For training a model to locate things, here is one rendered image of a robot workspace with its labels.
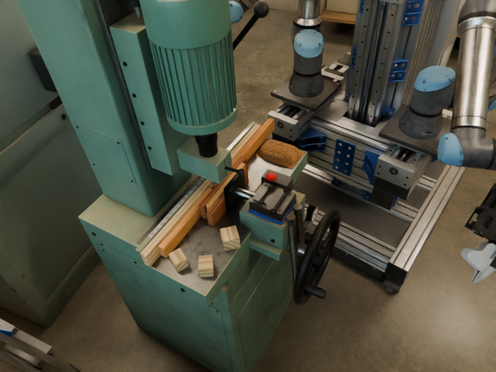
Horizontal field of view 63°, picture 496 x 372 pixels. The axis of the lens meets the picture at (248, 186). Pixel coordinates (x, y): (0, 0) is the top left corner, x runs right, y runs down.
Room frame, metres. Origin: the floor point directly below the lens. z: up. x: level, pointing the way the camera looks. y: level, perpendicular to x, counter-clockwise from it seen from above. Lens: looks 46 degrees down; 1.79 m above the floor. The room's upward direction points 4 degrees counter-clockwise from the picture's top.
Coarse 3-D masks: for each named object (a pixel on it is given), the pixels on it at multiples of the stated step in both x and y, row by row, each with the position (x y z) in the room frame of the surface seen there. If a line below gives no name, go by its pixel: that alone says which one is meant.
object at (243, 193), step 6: (234, 180) 0.80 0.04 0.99; (240, 180) 0.81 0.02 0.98; (228, 186) 0.78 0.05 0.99; (234, 186) 0.79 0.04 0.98; (240, 186) 0.81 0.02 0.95; (228, 192) 0.76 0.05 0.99; (234, 192) 0.79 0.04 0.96; (240, 192) 0.78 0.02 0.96; (246, 192) 0.78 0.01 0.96; (228, 198) 0.76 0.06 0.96; (234, 198) 0.78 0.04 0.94; (240, 198) 0.81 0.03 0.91; (246, 198) 0.77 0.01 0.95; (228, 204) 0.76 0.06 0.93; (234, 204) 0.78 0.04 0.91; (228, 210) 0.76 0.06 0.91
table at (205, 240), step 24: (264, 168) 0.94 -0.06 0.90; (288, 168) 0.93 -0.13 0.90; (192, 240) 0.67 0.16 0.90; (216, 240) 0.67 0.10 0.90; (240, 240) 0.66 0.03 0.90; (144, 264) 0.61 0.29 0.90; (168, 264) 0.60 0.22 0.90; (192, 264) 0.59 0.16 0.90; (216, 264) 0.59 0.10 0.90; (192, 288) 0.53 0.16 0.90; (216, 288) 0.54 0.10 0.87
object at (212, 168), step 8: (184, 144) 0.88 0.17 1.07; (192, 144) 0.88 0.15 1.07; (176, 152) 0.85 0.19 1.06; (184, 152) 0.84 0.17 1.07; (192, 152) 0.84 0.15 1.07; (224, 152) 0.83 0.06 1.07; (184, 160) 0.84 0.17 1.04; (192, 160) 0.83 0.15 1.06; (200, 160) 0.81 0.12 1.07; (208, 160) 0.80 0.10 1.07; (216, 160) 0.80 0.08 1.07; (224, 160) 0.81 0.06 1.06; (184, 168) 0.85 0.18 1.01; (192, 168) 0.83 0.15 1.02; (200, 168) 0.81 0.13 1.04; (208, 168) 0.80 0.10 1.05; (216, 168) 0.78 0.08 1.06; (208, 176) 0.80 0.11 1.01; (216, 176) 0.78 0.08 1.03; (224, 176) 0.80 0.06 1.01
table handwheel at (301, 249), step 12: (324, 216) 0.68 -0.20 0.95; (336, 216) 0.70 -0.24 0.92; (324, 228) 0.64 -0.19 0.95; (336, 228) 0.75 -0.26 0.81; (312, 240) 0.61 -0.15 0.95; (300, 252) 0.66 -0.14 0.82; (312, 252) 0.58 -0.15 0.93; (324, 252) 0.64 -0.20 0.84; (300, 264) 0.57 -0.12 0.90; (312, 264) 0.63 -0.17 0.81; (324, 264) 0.63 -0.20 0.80; (300, 276) 0.55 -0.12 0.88; (312, 276) 0.61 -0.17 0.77; (300, 288) 0.53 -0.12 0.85; (300, 300) 0.53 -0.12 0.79
